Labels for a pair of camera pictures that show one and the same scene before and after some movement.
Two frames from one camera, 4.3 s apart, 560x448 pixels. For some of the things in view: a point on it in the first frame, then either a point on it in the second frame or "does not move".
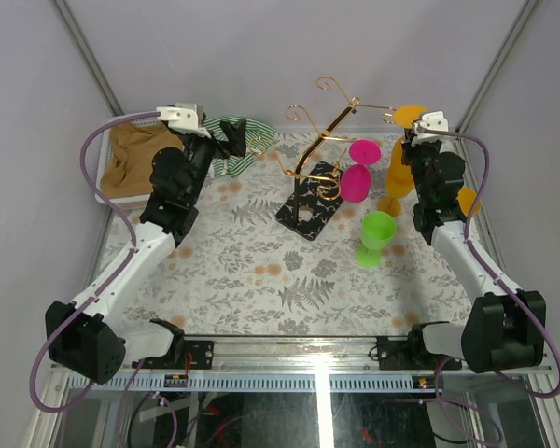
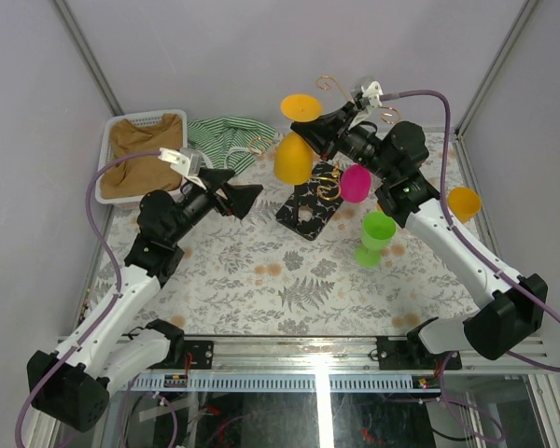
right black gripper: (409, 148) → (323, 133)
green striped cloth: (257, 136) does not move
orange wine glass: (466, 198) does not move
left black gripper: (224, 148) → (240, 197)
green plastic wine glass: (377, 231) does not move
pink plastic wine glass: (356, 178) does not move
